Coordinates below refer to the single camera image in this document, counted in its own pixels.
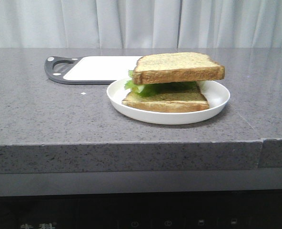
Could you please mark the green lettuce leaf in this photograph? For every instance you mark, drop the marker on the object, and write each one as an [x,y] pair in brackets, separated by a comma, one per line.
[146,90]

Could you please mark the bread slice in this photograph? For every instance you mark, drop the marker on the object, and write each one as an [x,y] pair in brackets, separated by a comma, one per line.
[176,67]
[168,102]

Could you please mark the white grey cutting board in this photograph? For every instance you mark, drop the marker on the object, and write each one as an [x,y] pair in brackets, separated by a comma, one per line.
[93,70]

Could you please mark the white round plate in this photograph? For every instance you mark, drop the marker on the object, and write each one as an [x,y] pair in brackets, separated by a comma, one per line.
[216,94]

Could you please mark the white curtain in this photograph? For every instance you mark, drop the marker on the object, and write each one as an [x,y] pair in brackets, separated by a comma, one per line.
[140,24]

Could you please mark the black appliance front panel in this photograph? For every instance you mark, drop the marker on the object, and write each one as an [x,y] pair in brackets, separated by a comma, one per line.
[261,209]

